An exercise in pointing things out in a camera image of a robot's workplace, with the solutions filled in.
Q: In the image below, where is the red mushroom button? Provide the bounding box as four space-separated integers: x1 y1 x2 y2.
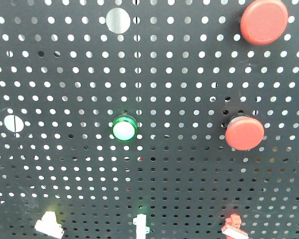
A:
225 114 265 151
240 0 289 45

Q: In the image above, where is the green illuminated push button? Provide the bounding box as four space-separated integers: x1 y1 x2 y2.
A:
112 114 138 141

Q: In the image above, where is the red rotary switch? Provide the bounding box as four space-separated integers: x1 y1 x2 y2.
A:
221 214 249 239

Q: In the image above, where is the black perforated pegboard panel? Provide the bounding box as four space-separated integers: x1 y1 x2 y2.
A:
0 0 299 239

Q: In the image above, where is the yellow-lit white rotary switch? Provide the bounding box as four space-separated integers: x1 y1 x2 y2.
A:
34 211 64 239

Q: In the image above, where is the upper red mushroom button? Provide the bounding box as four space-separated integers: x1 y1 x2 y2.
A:
240 0 289 45

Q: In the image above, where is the lower red mushroom button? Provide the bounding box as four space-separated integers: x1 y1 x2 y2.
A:
225 114 265 151

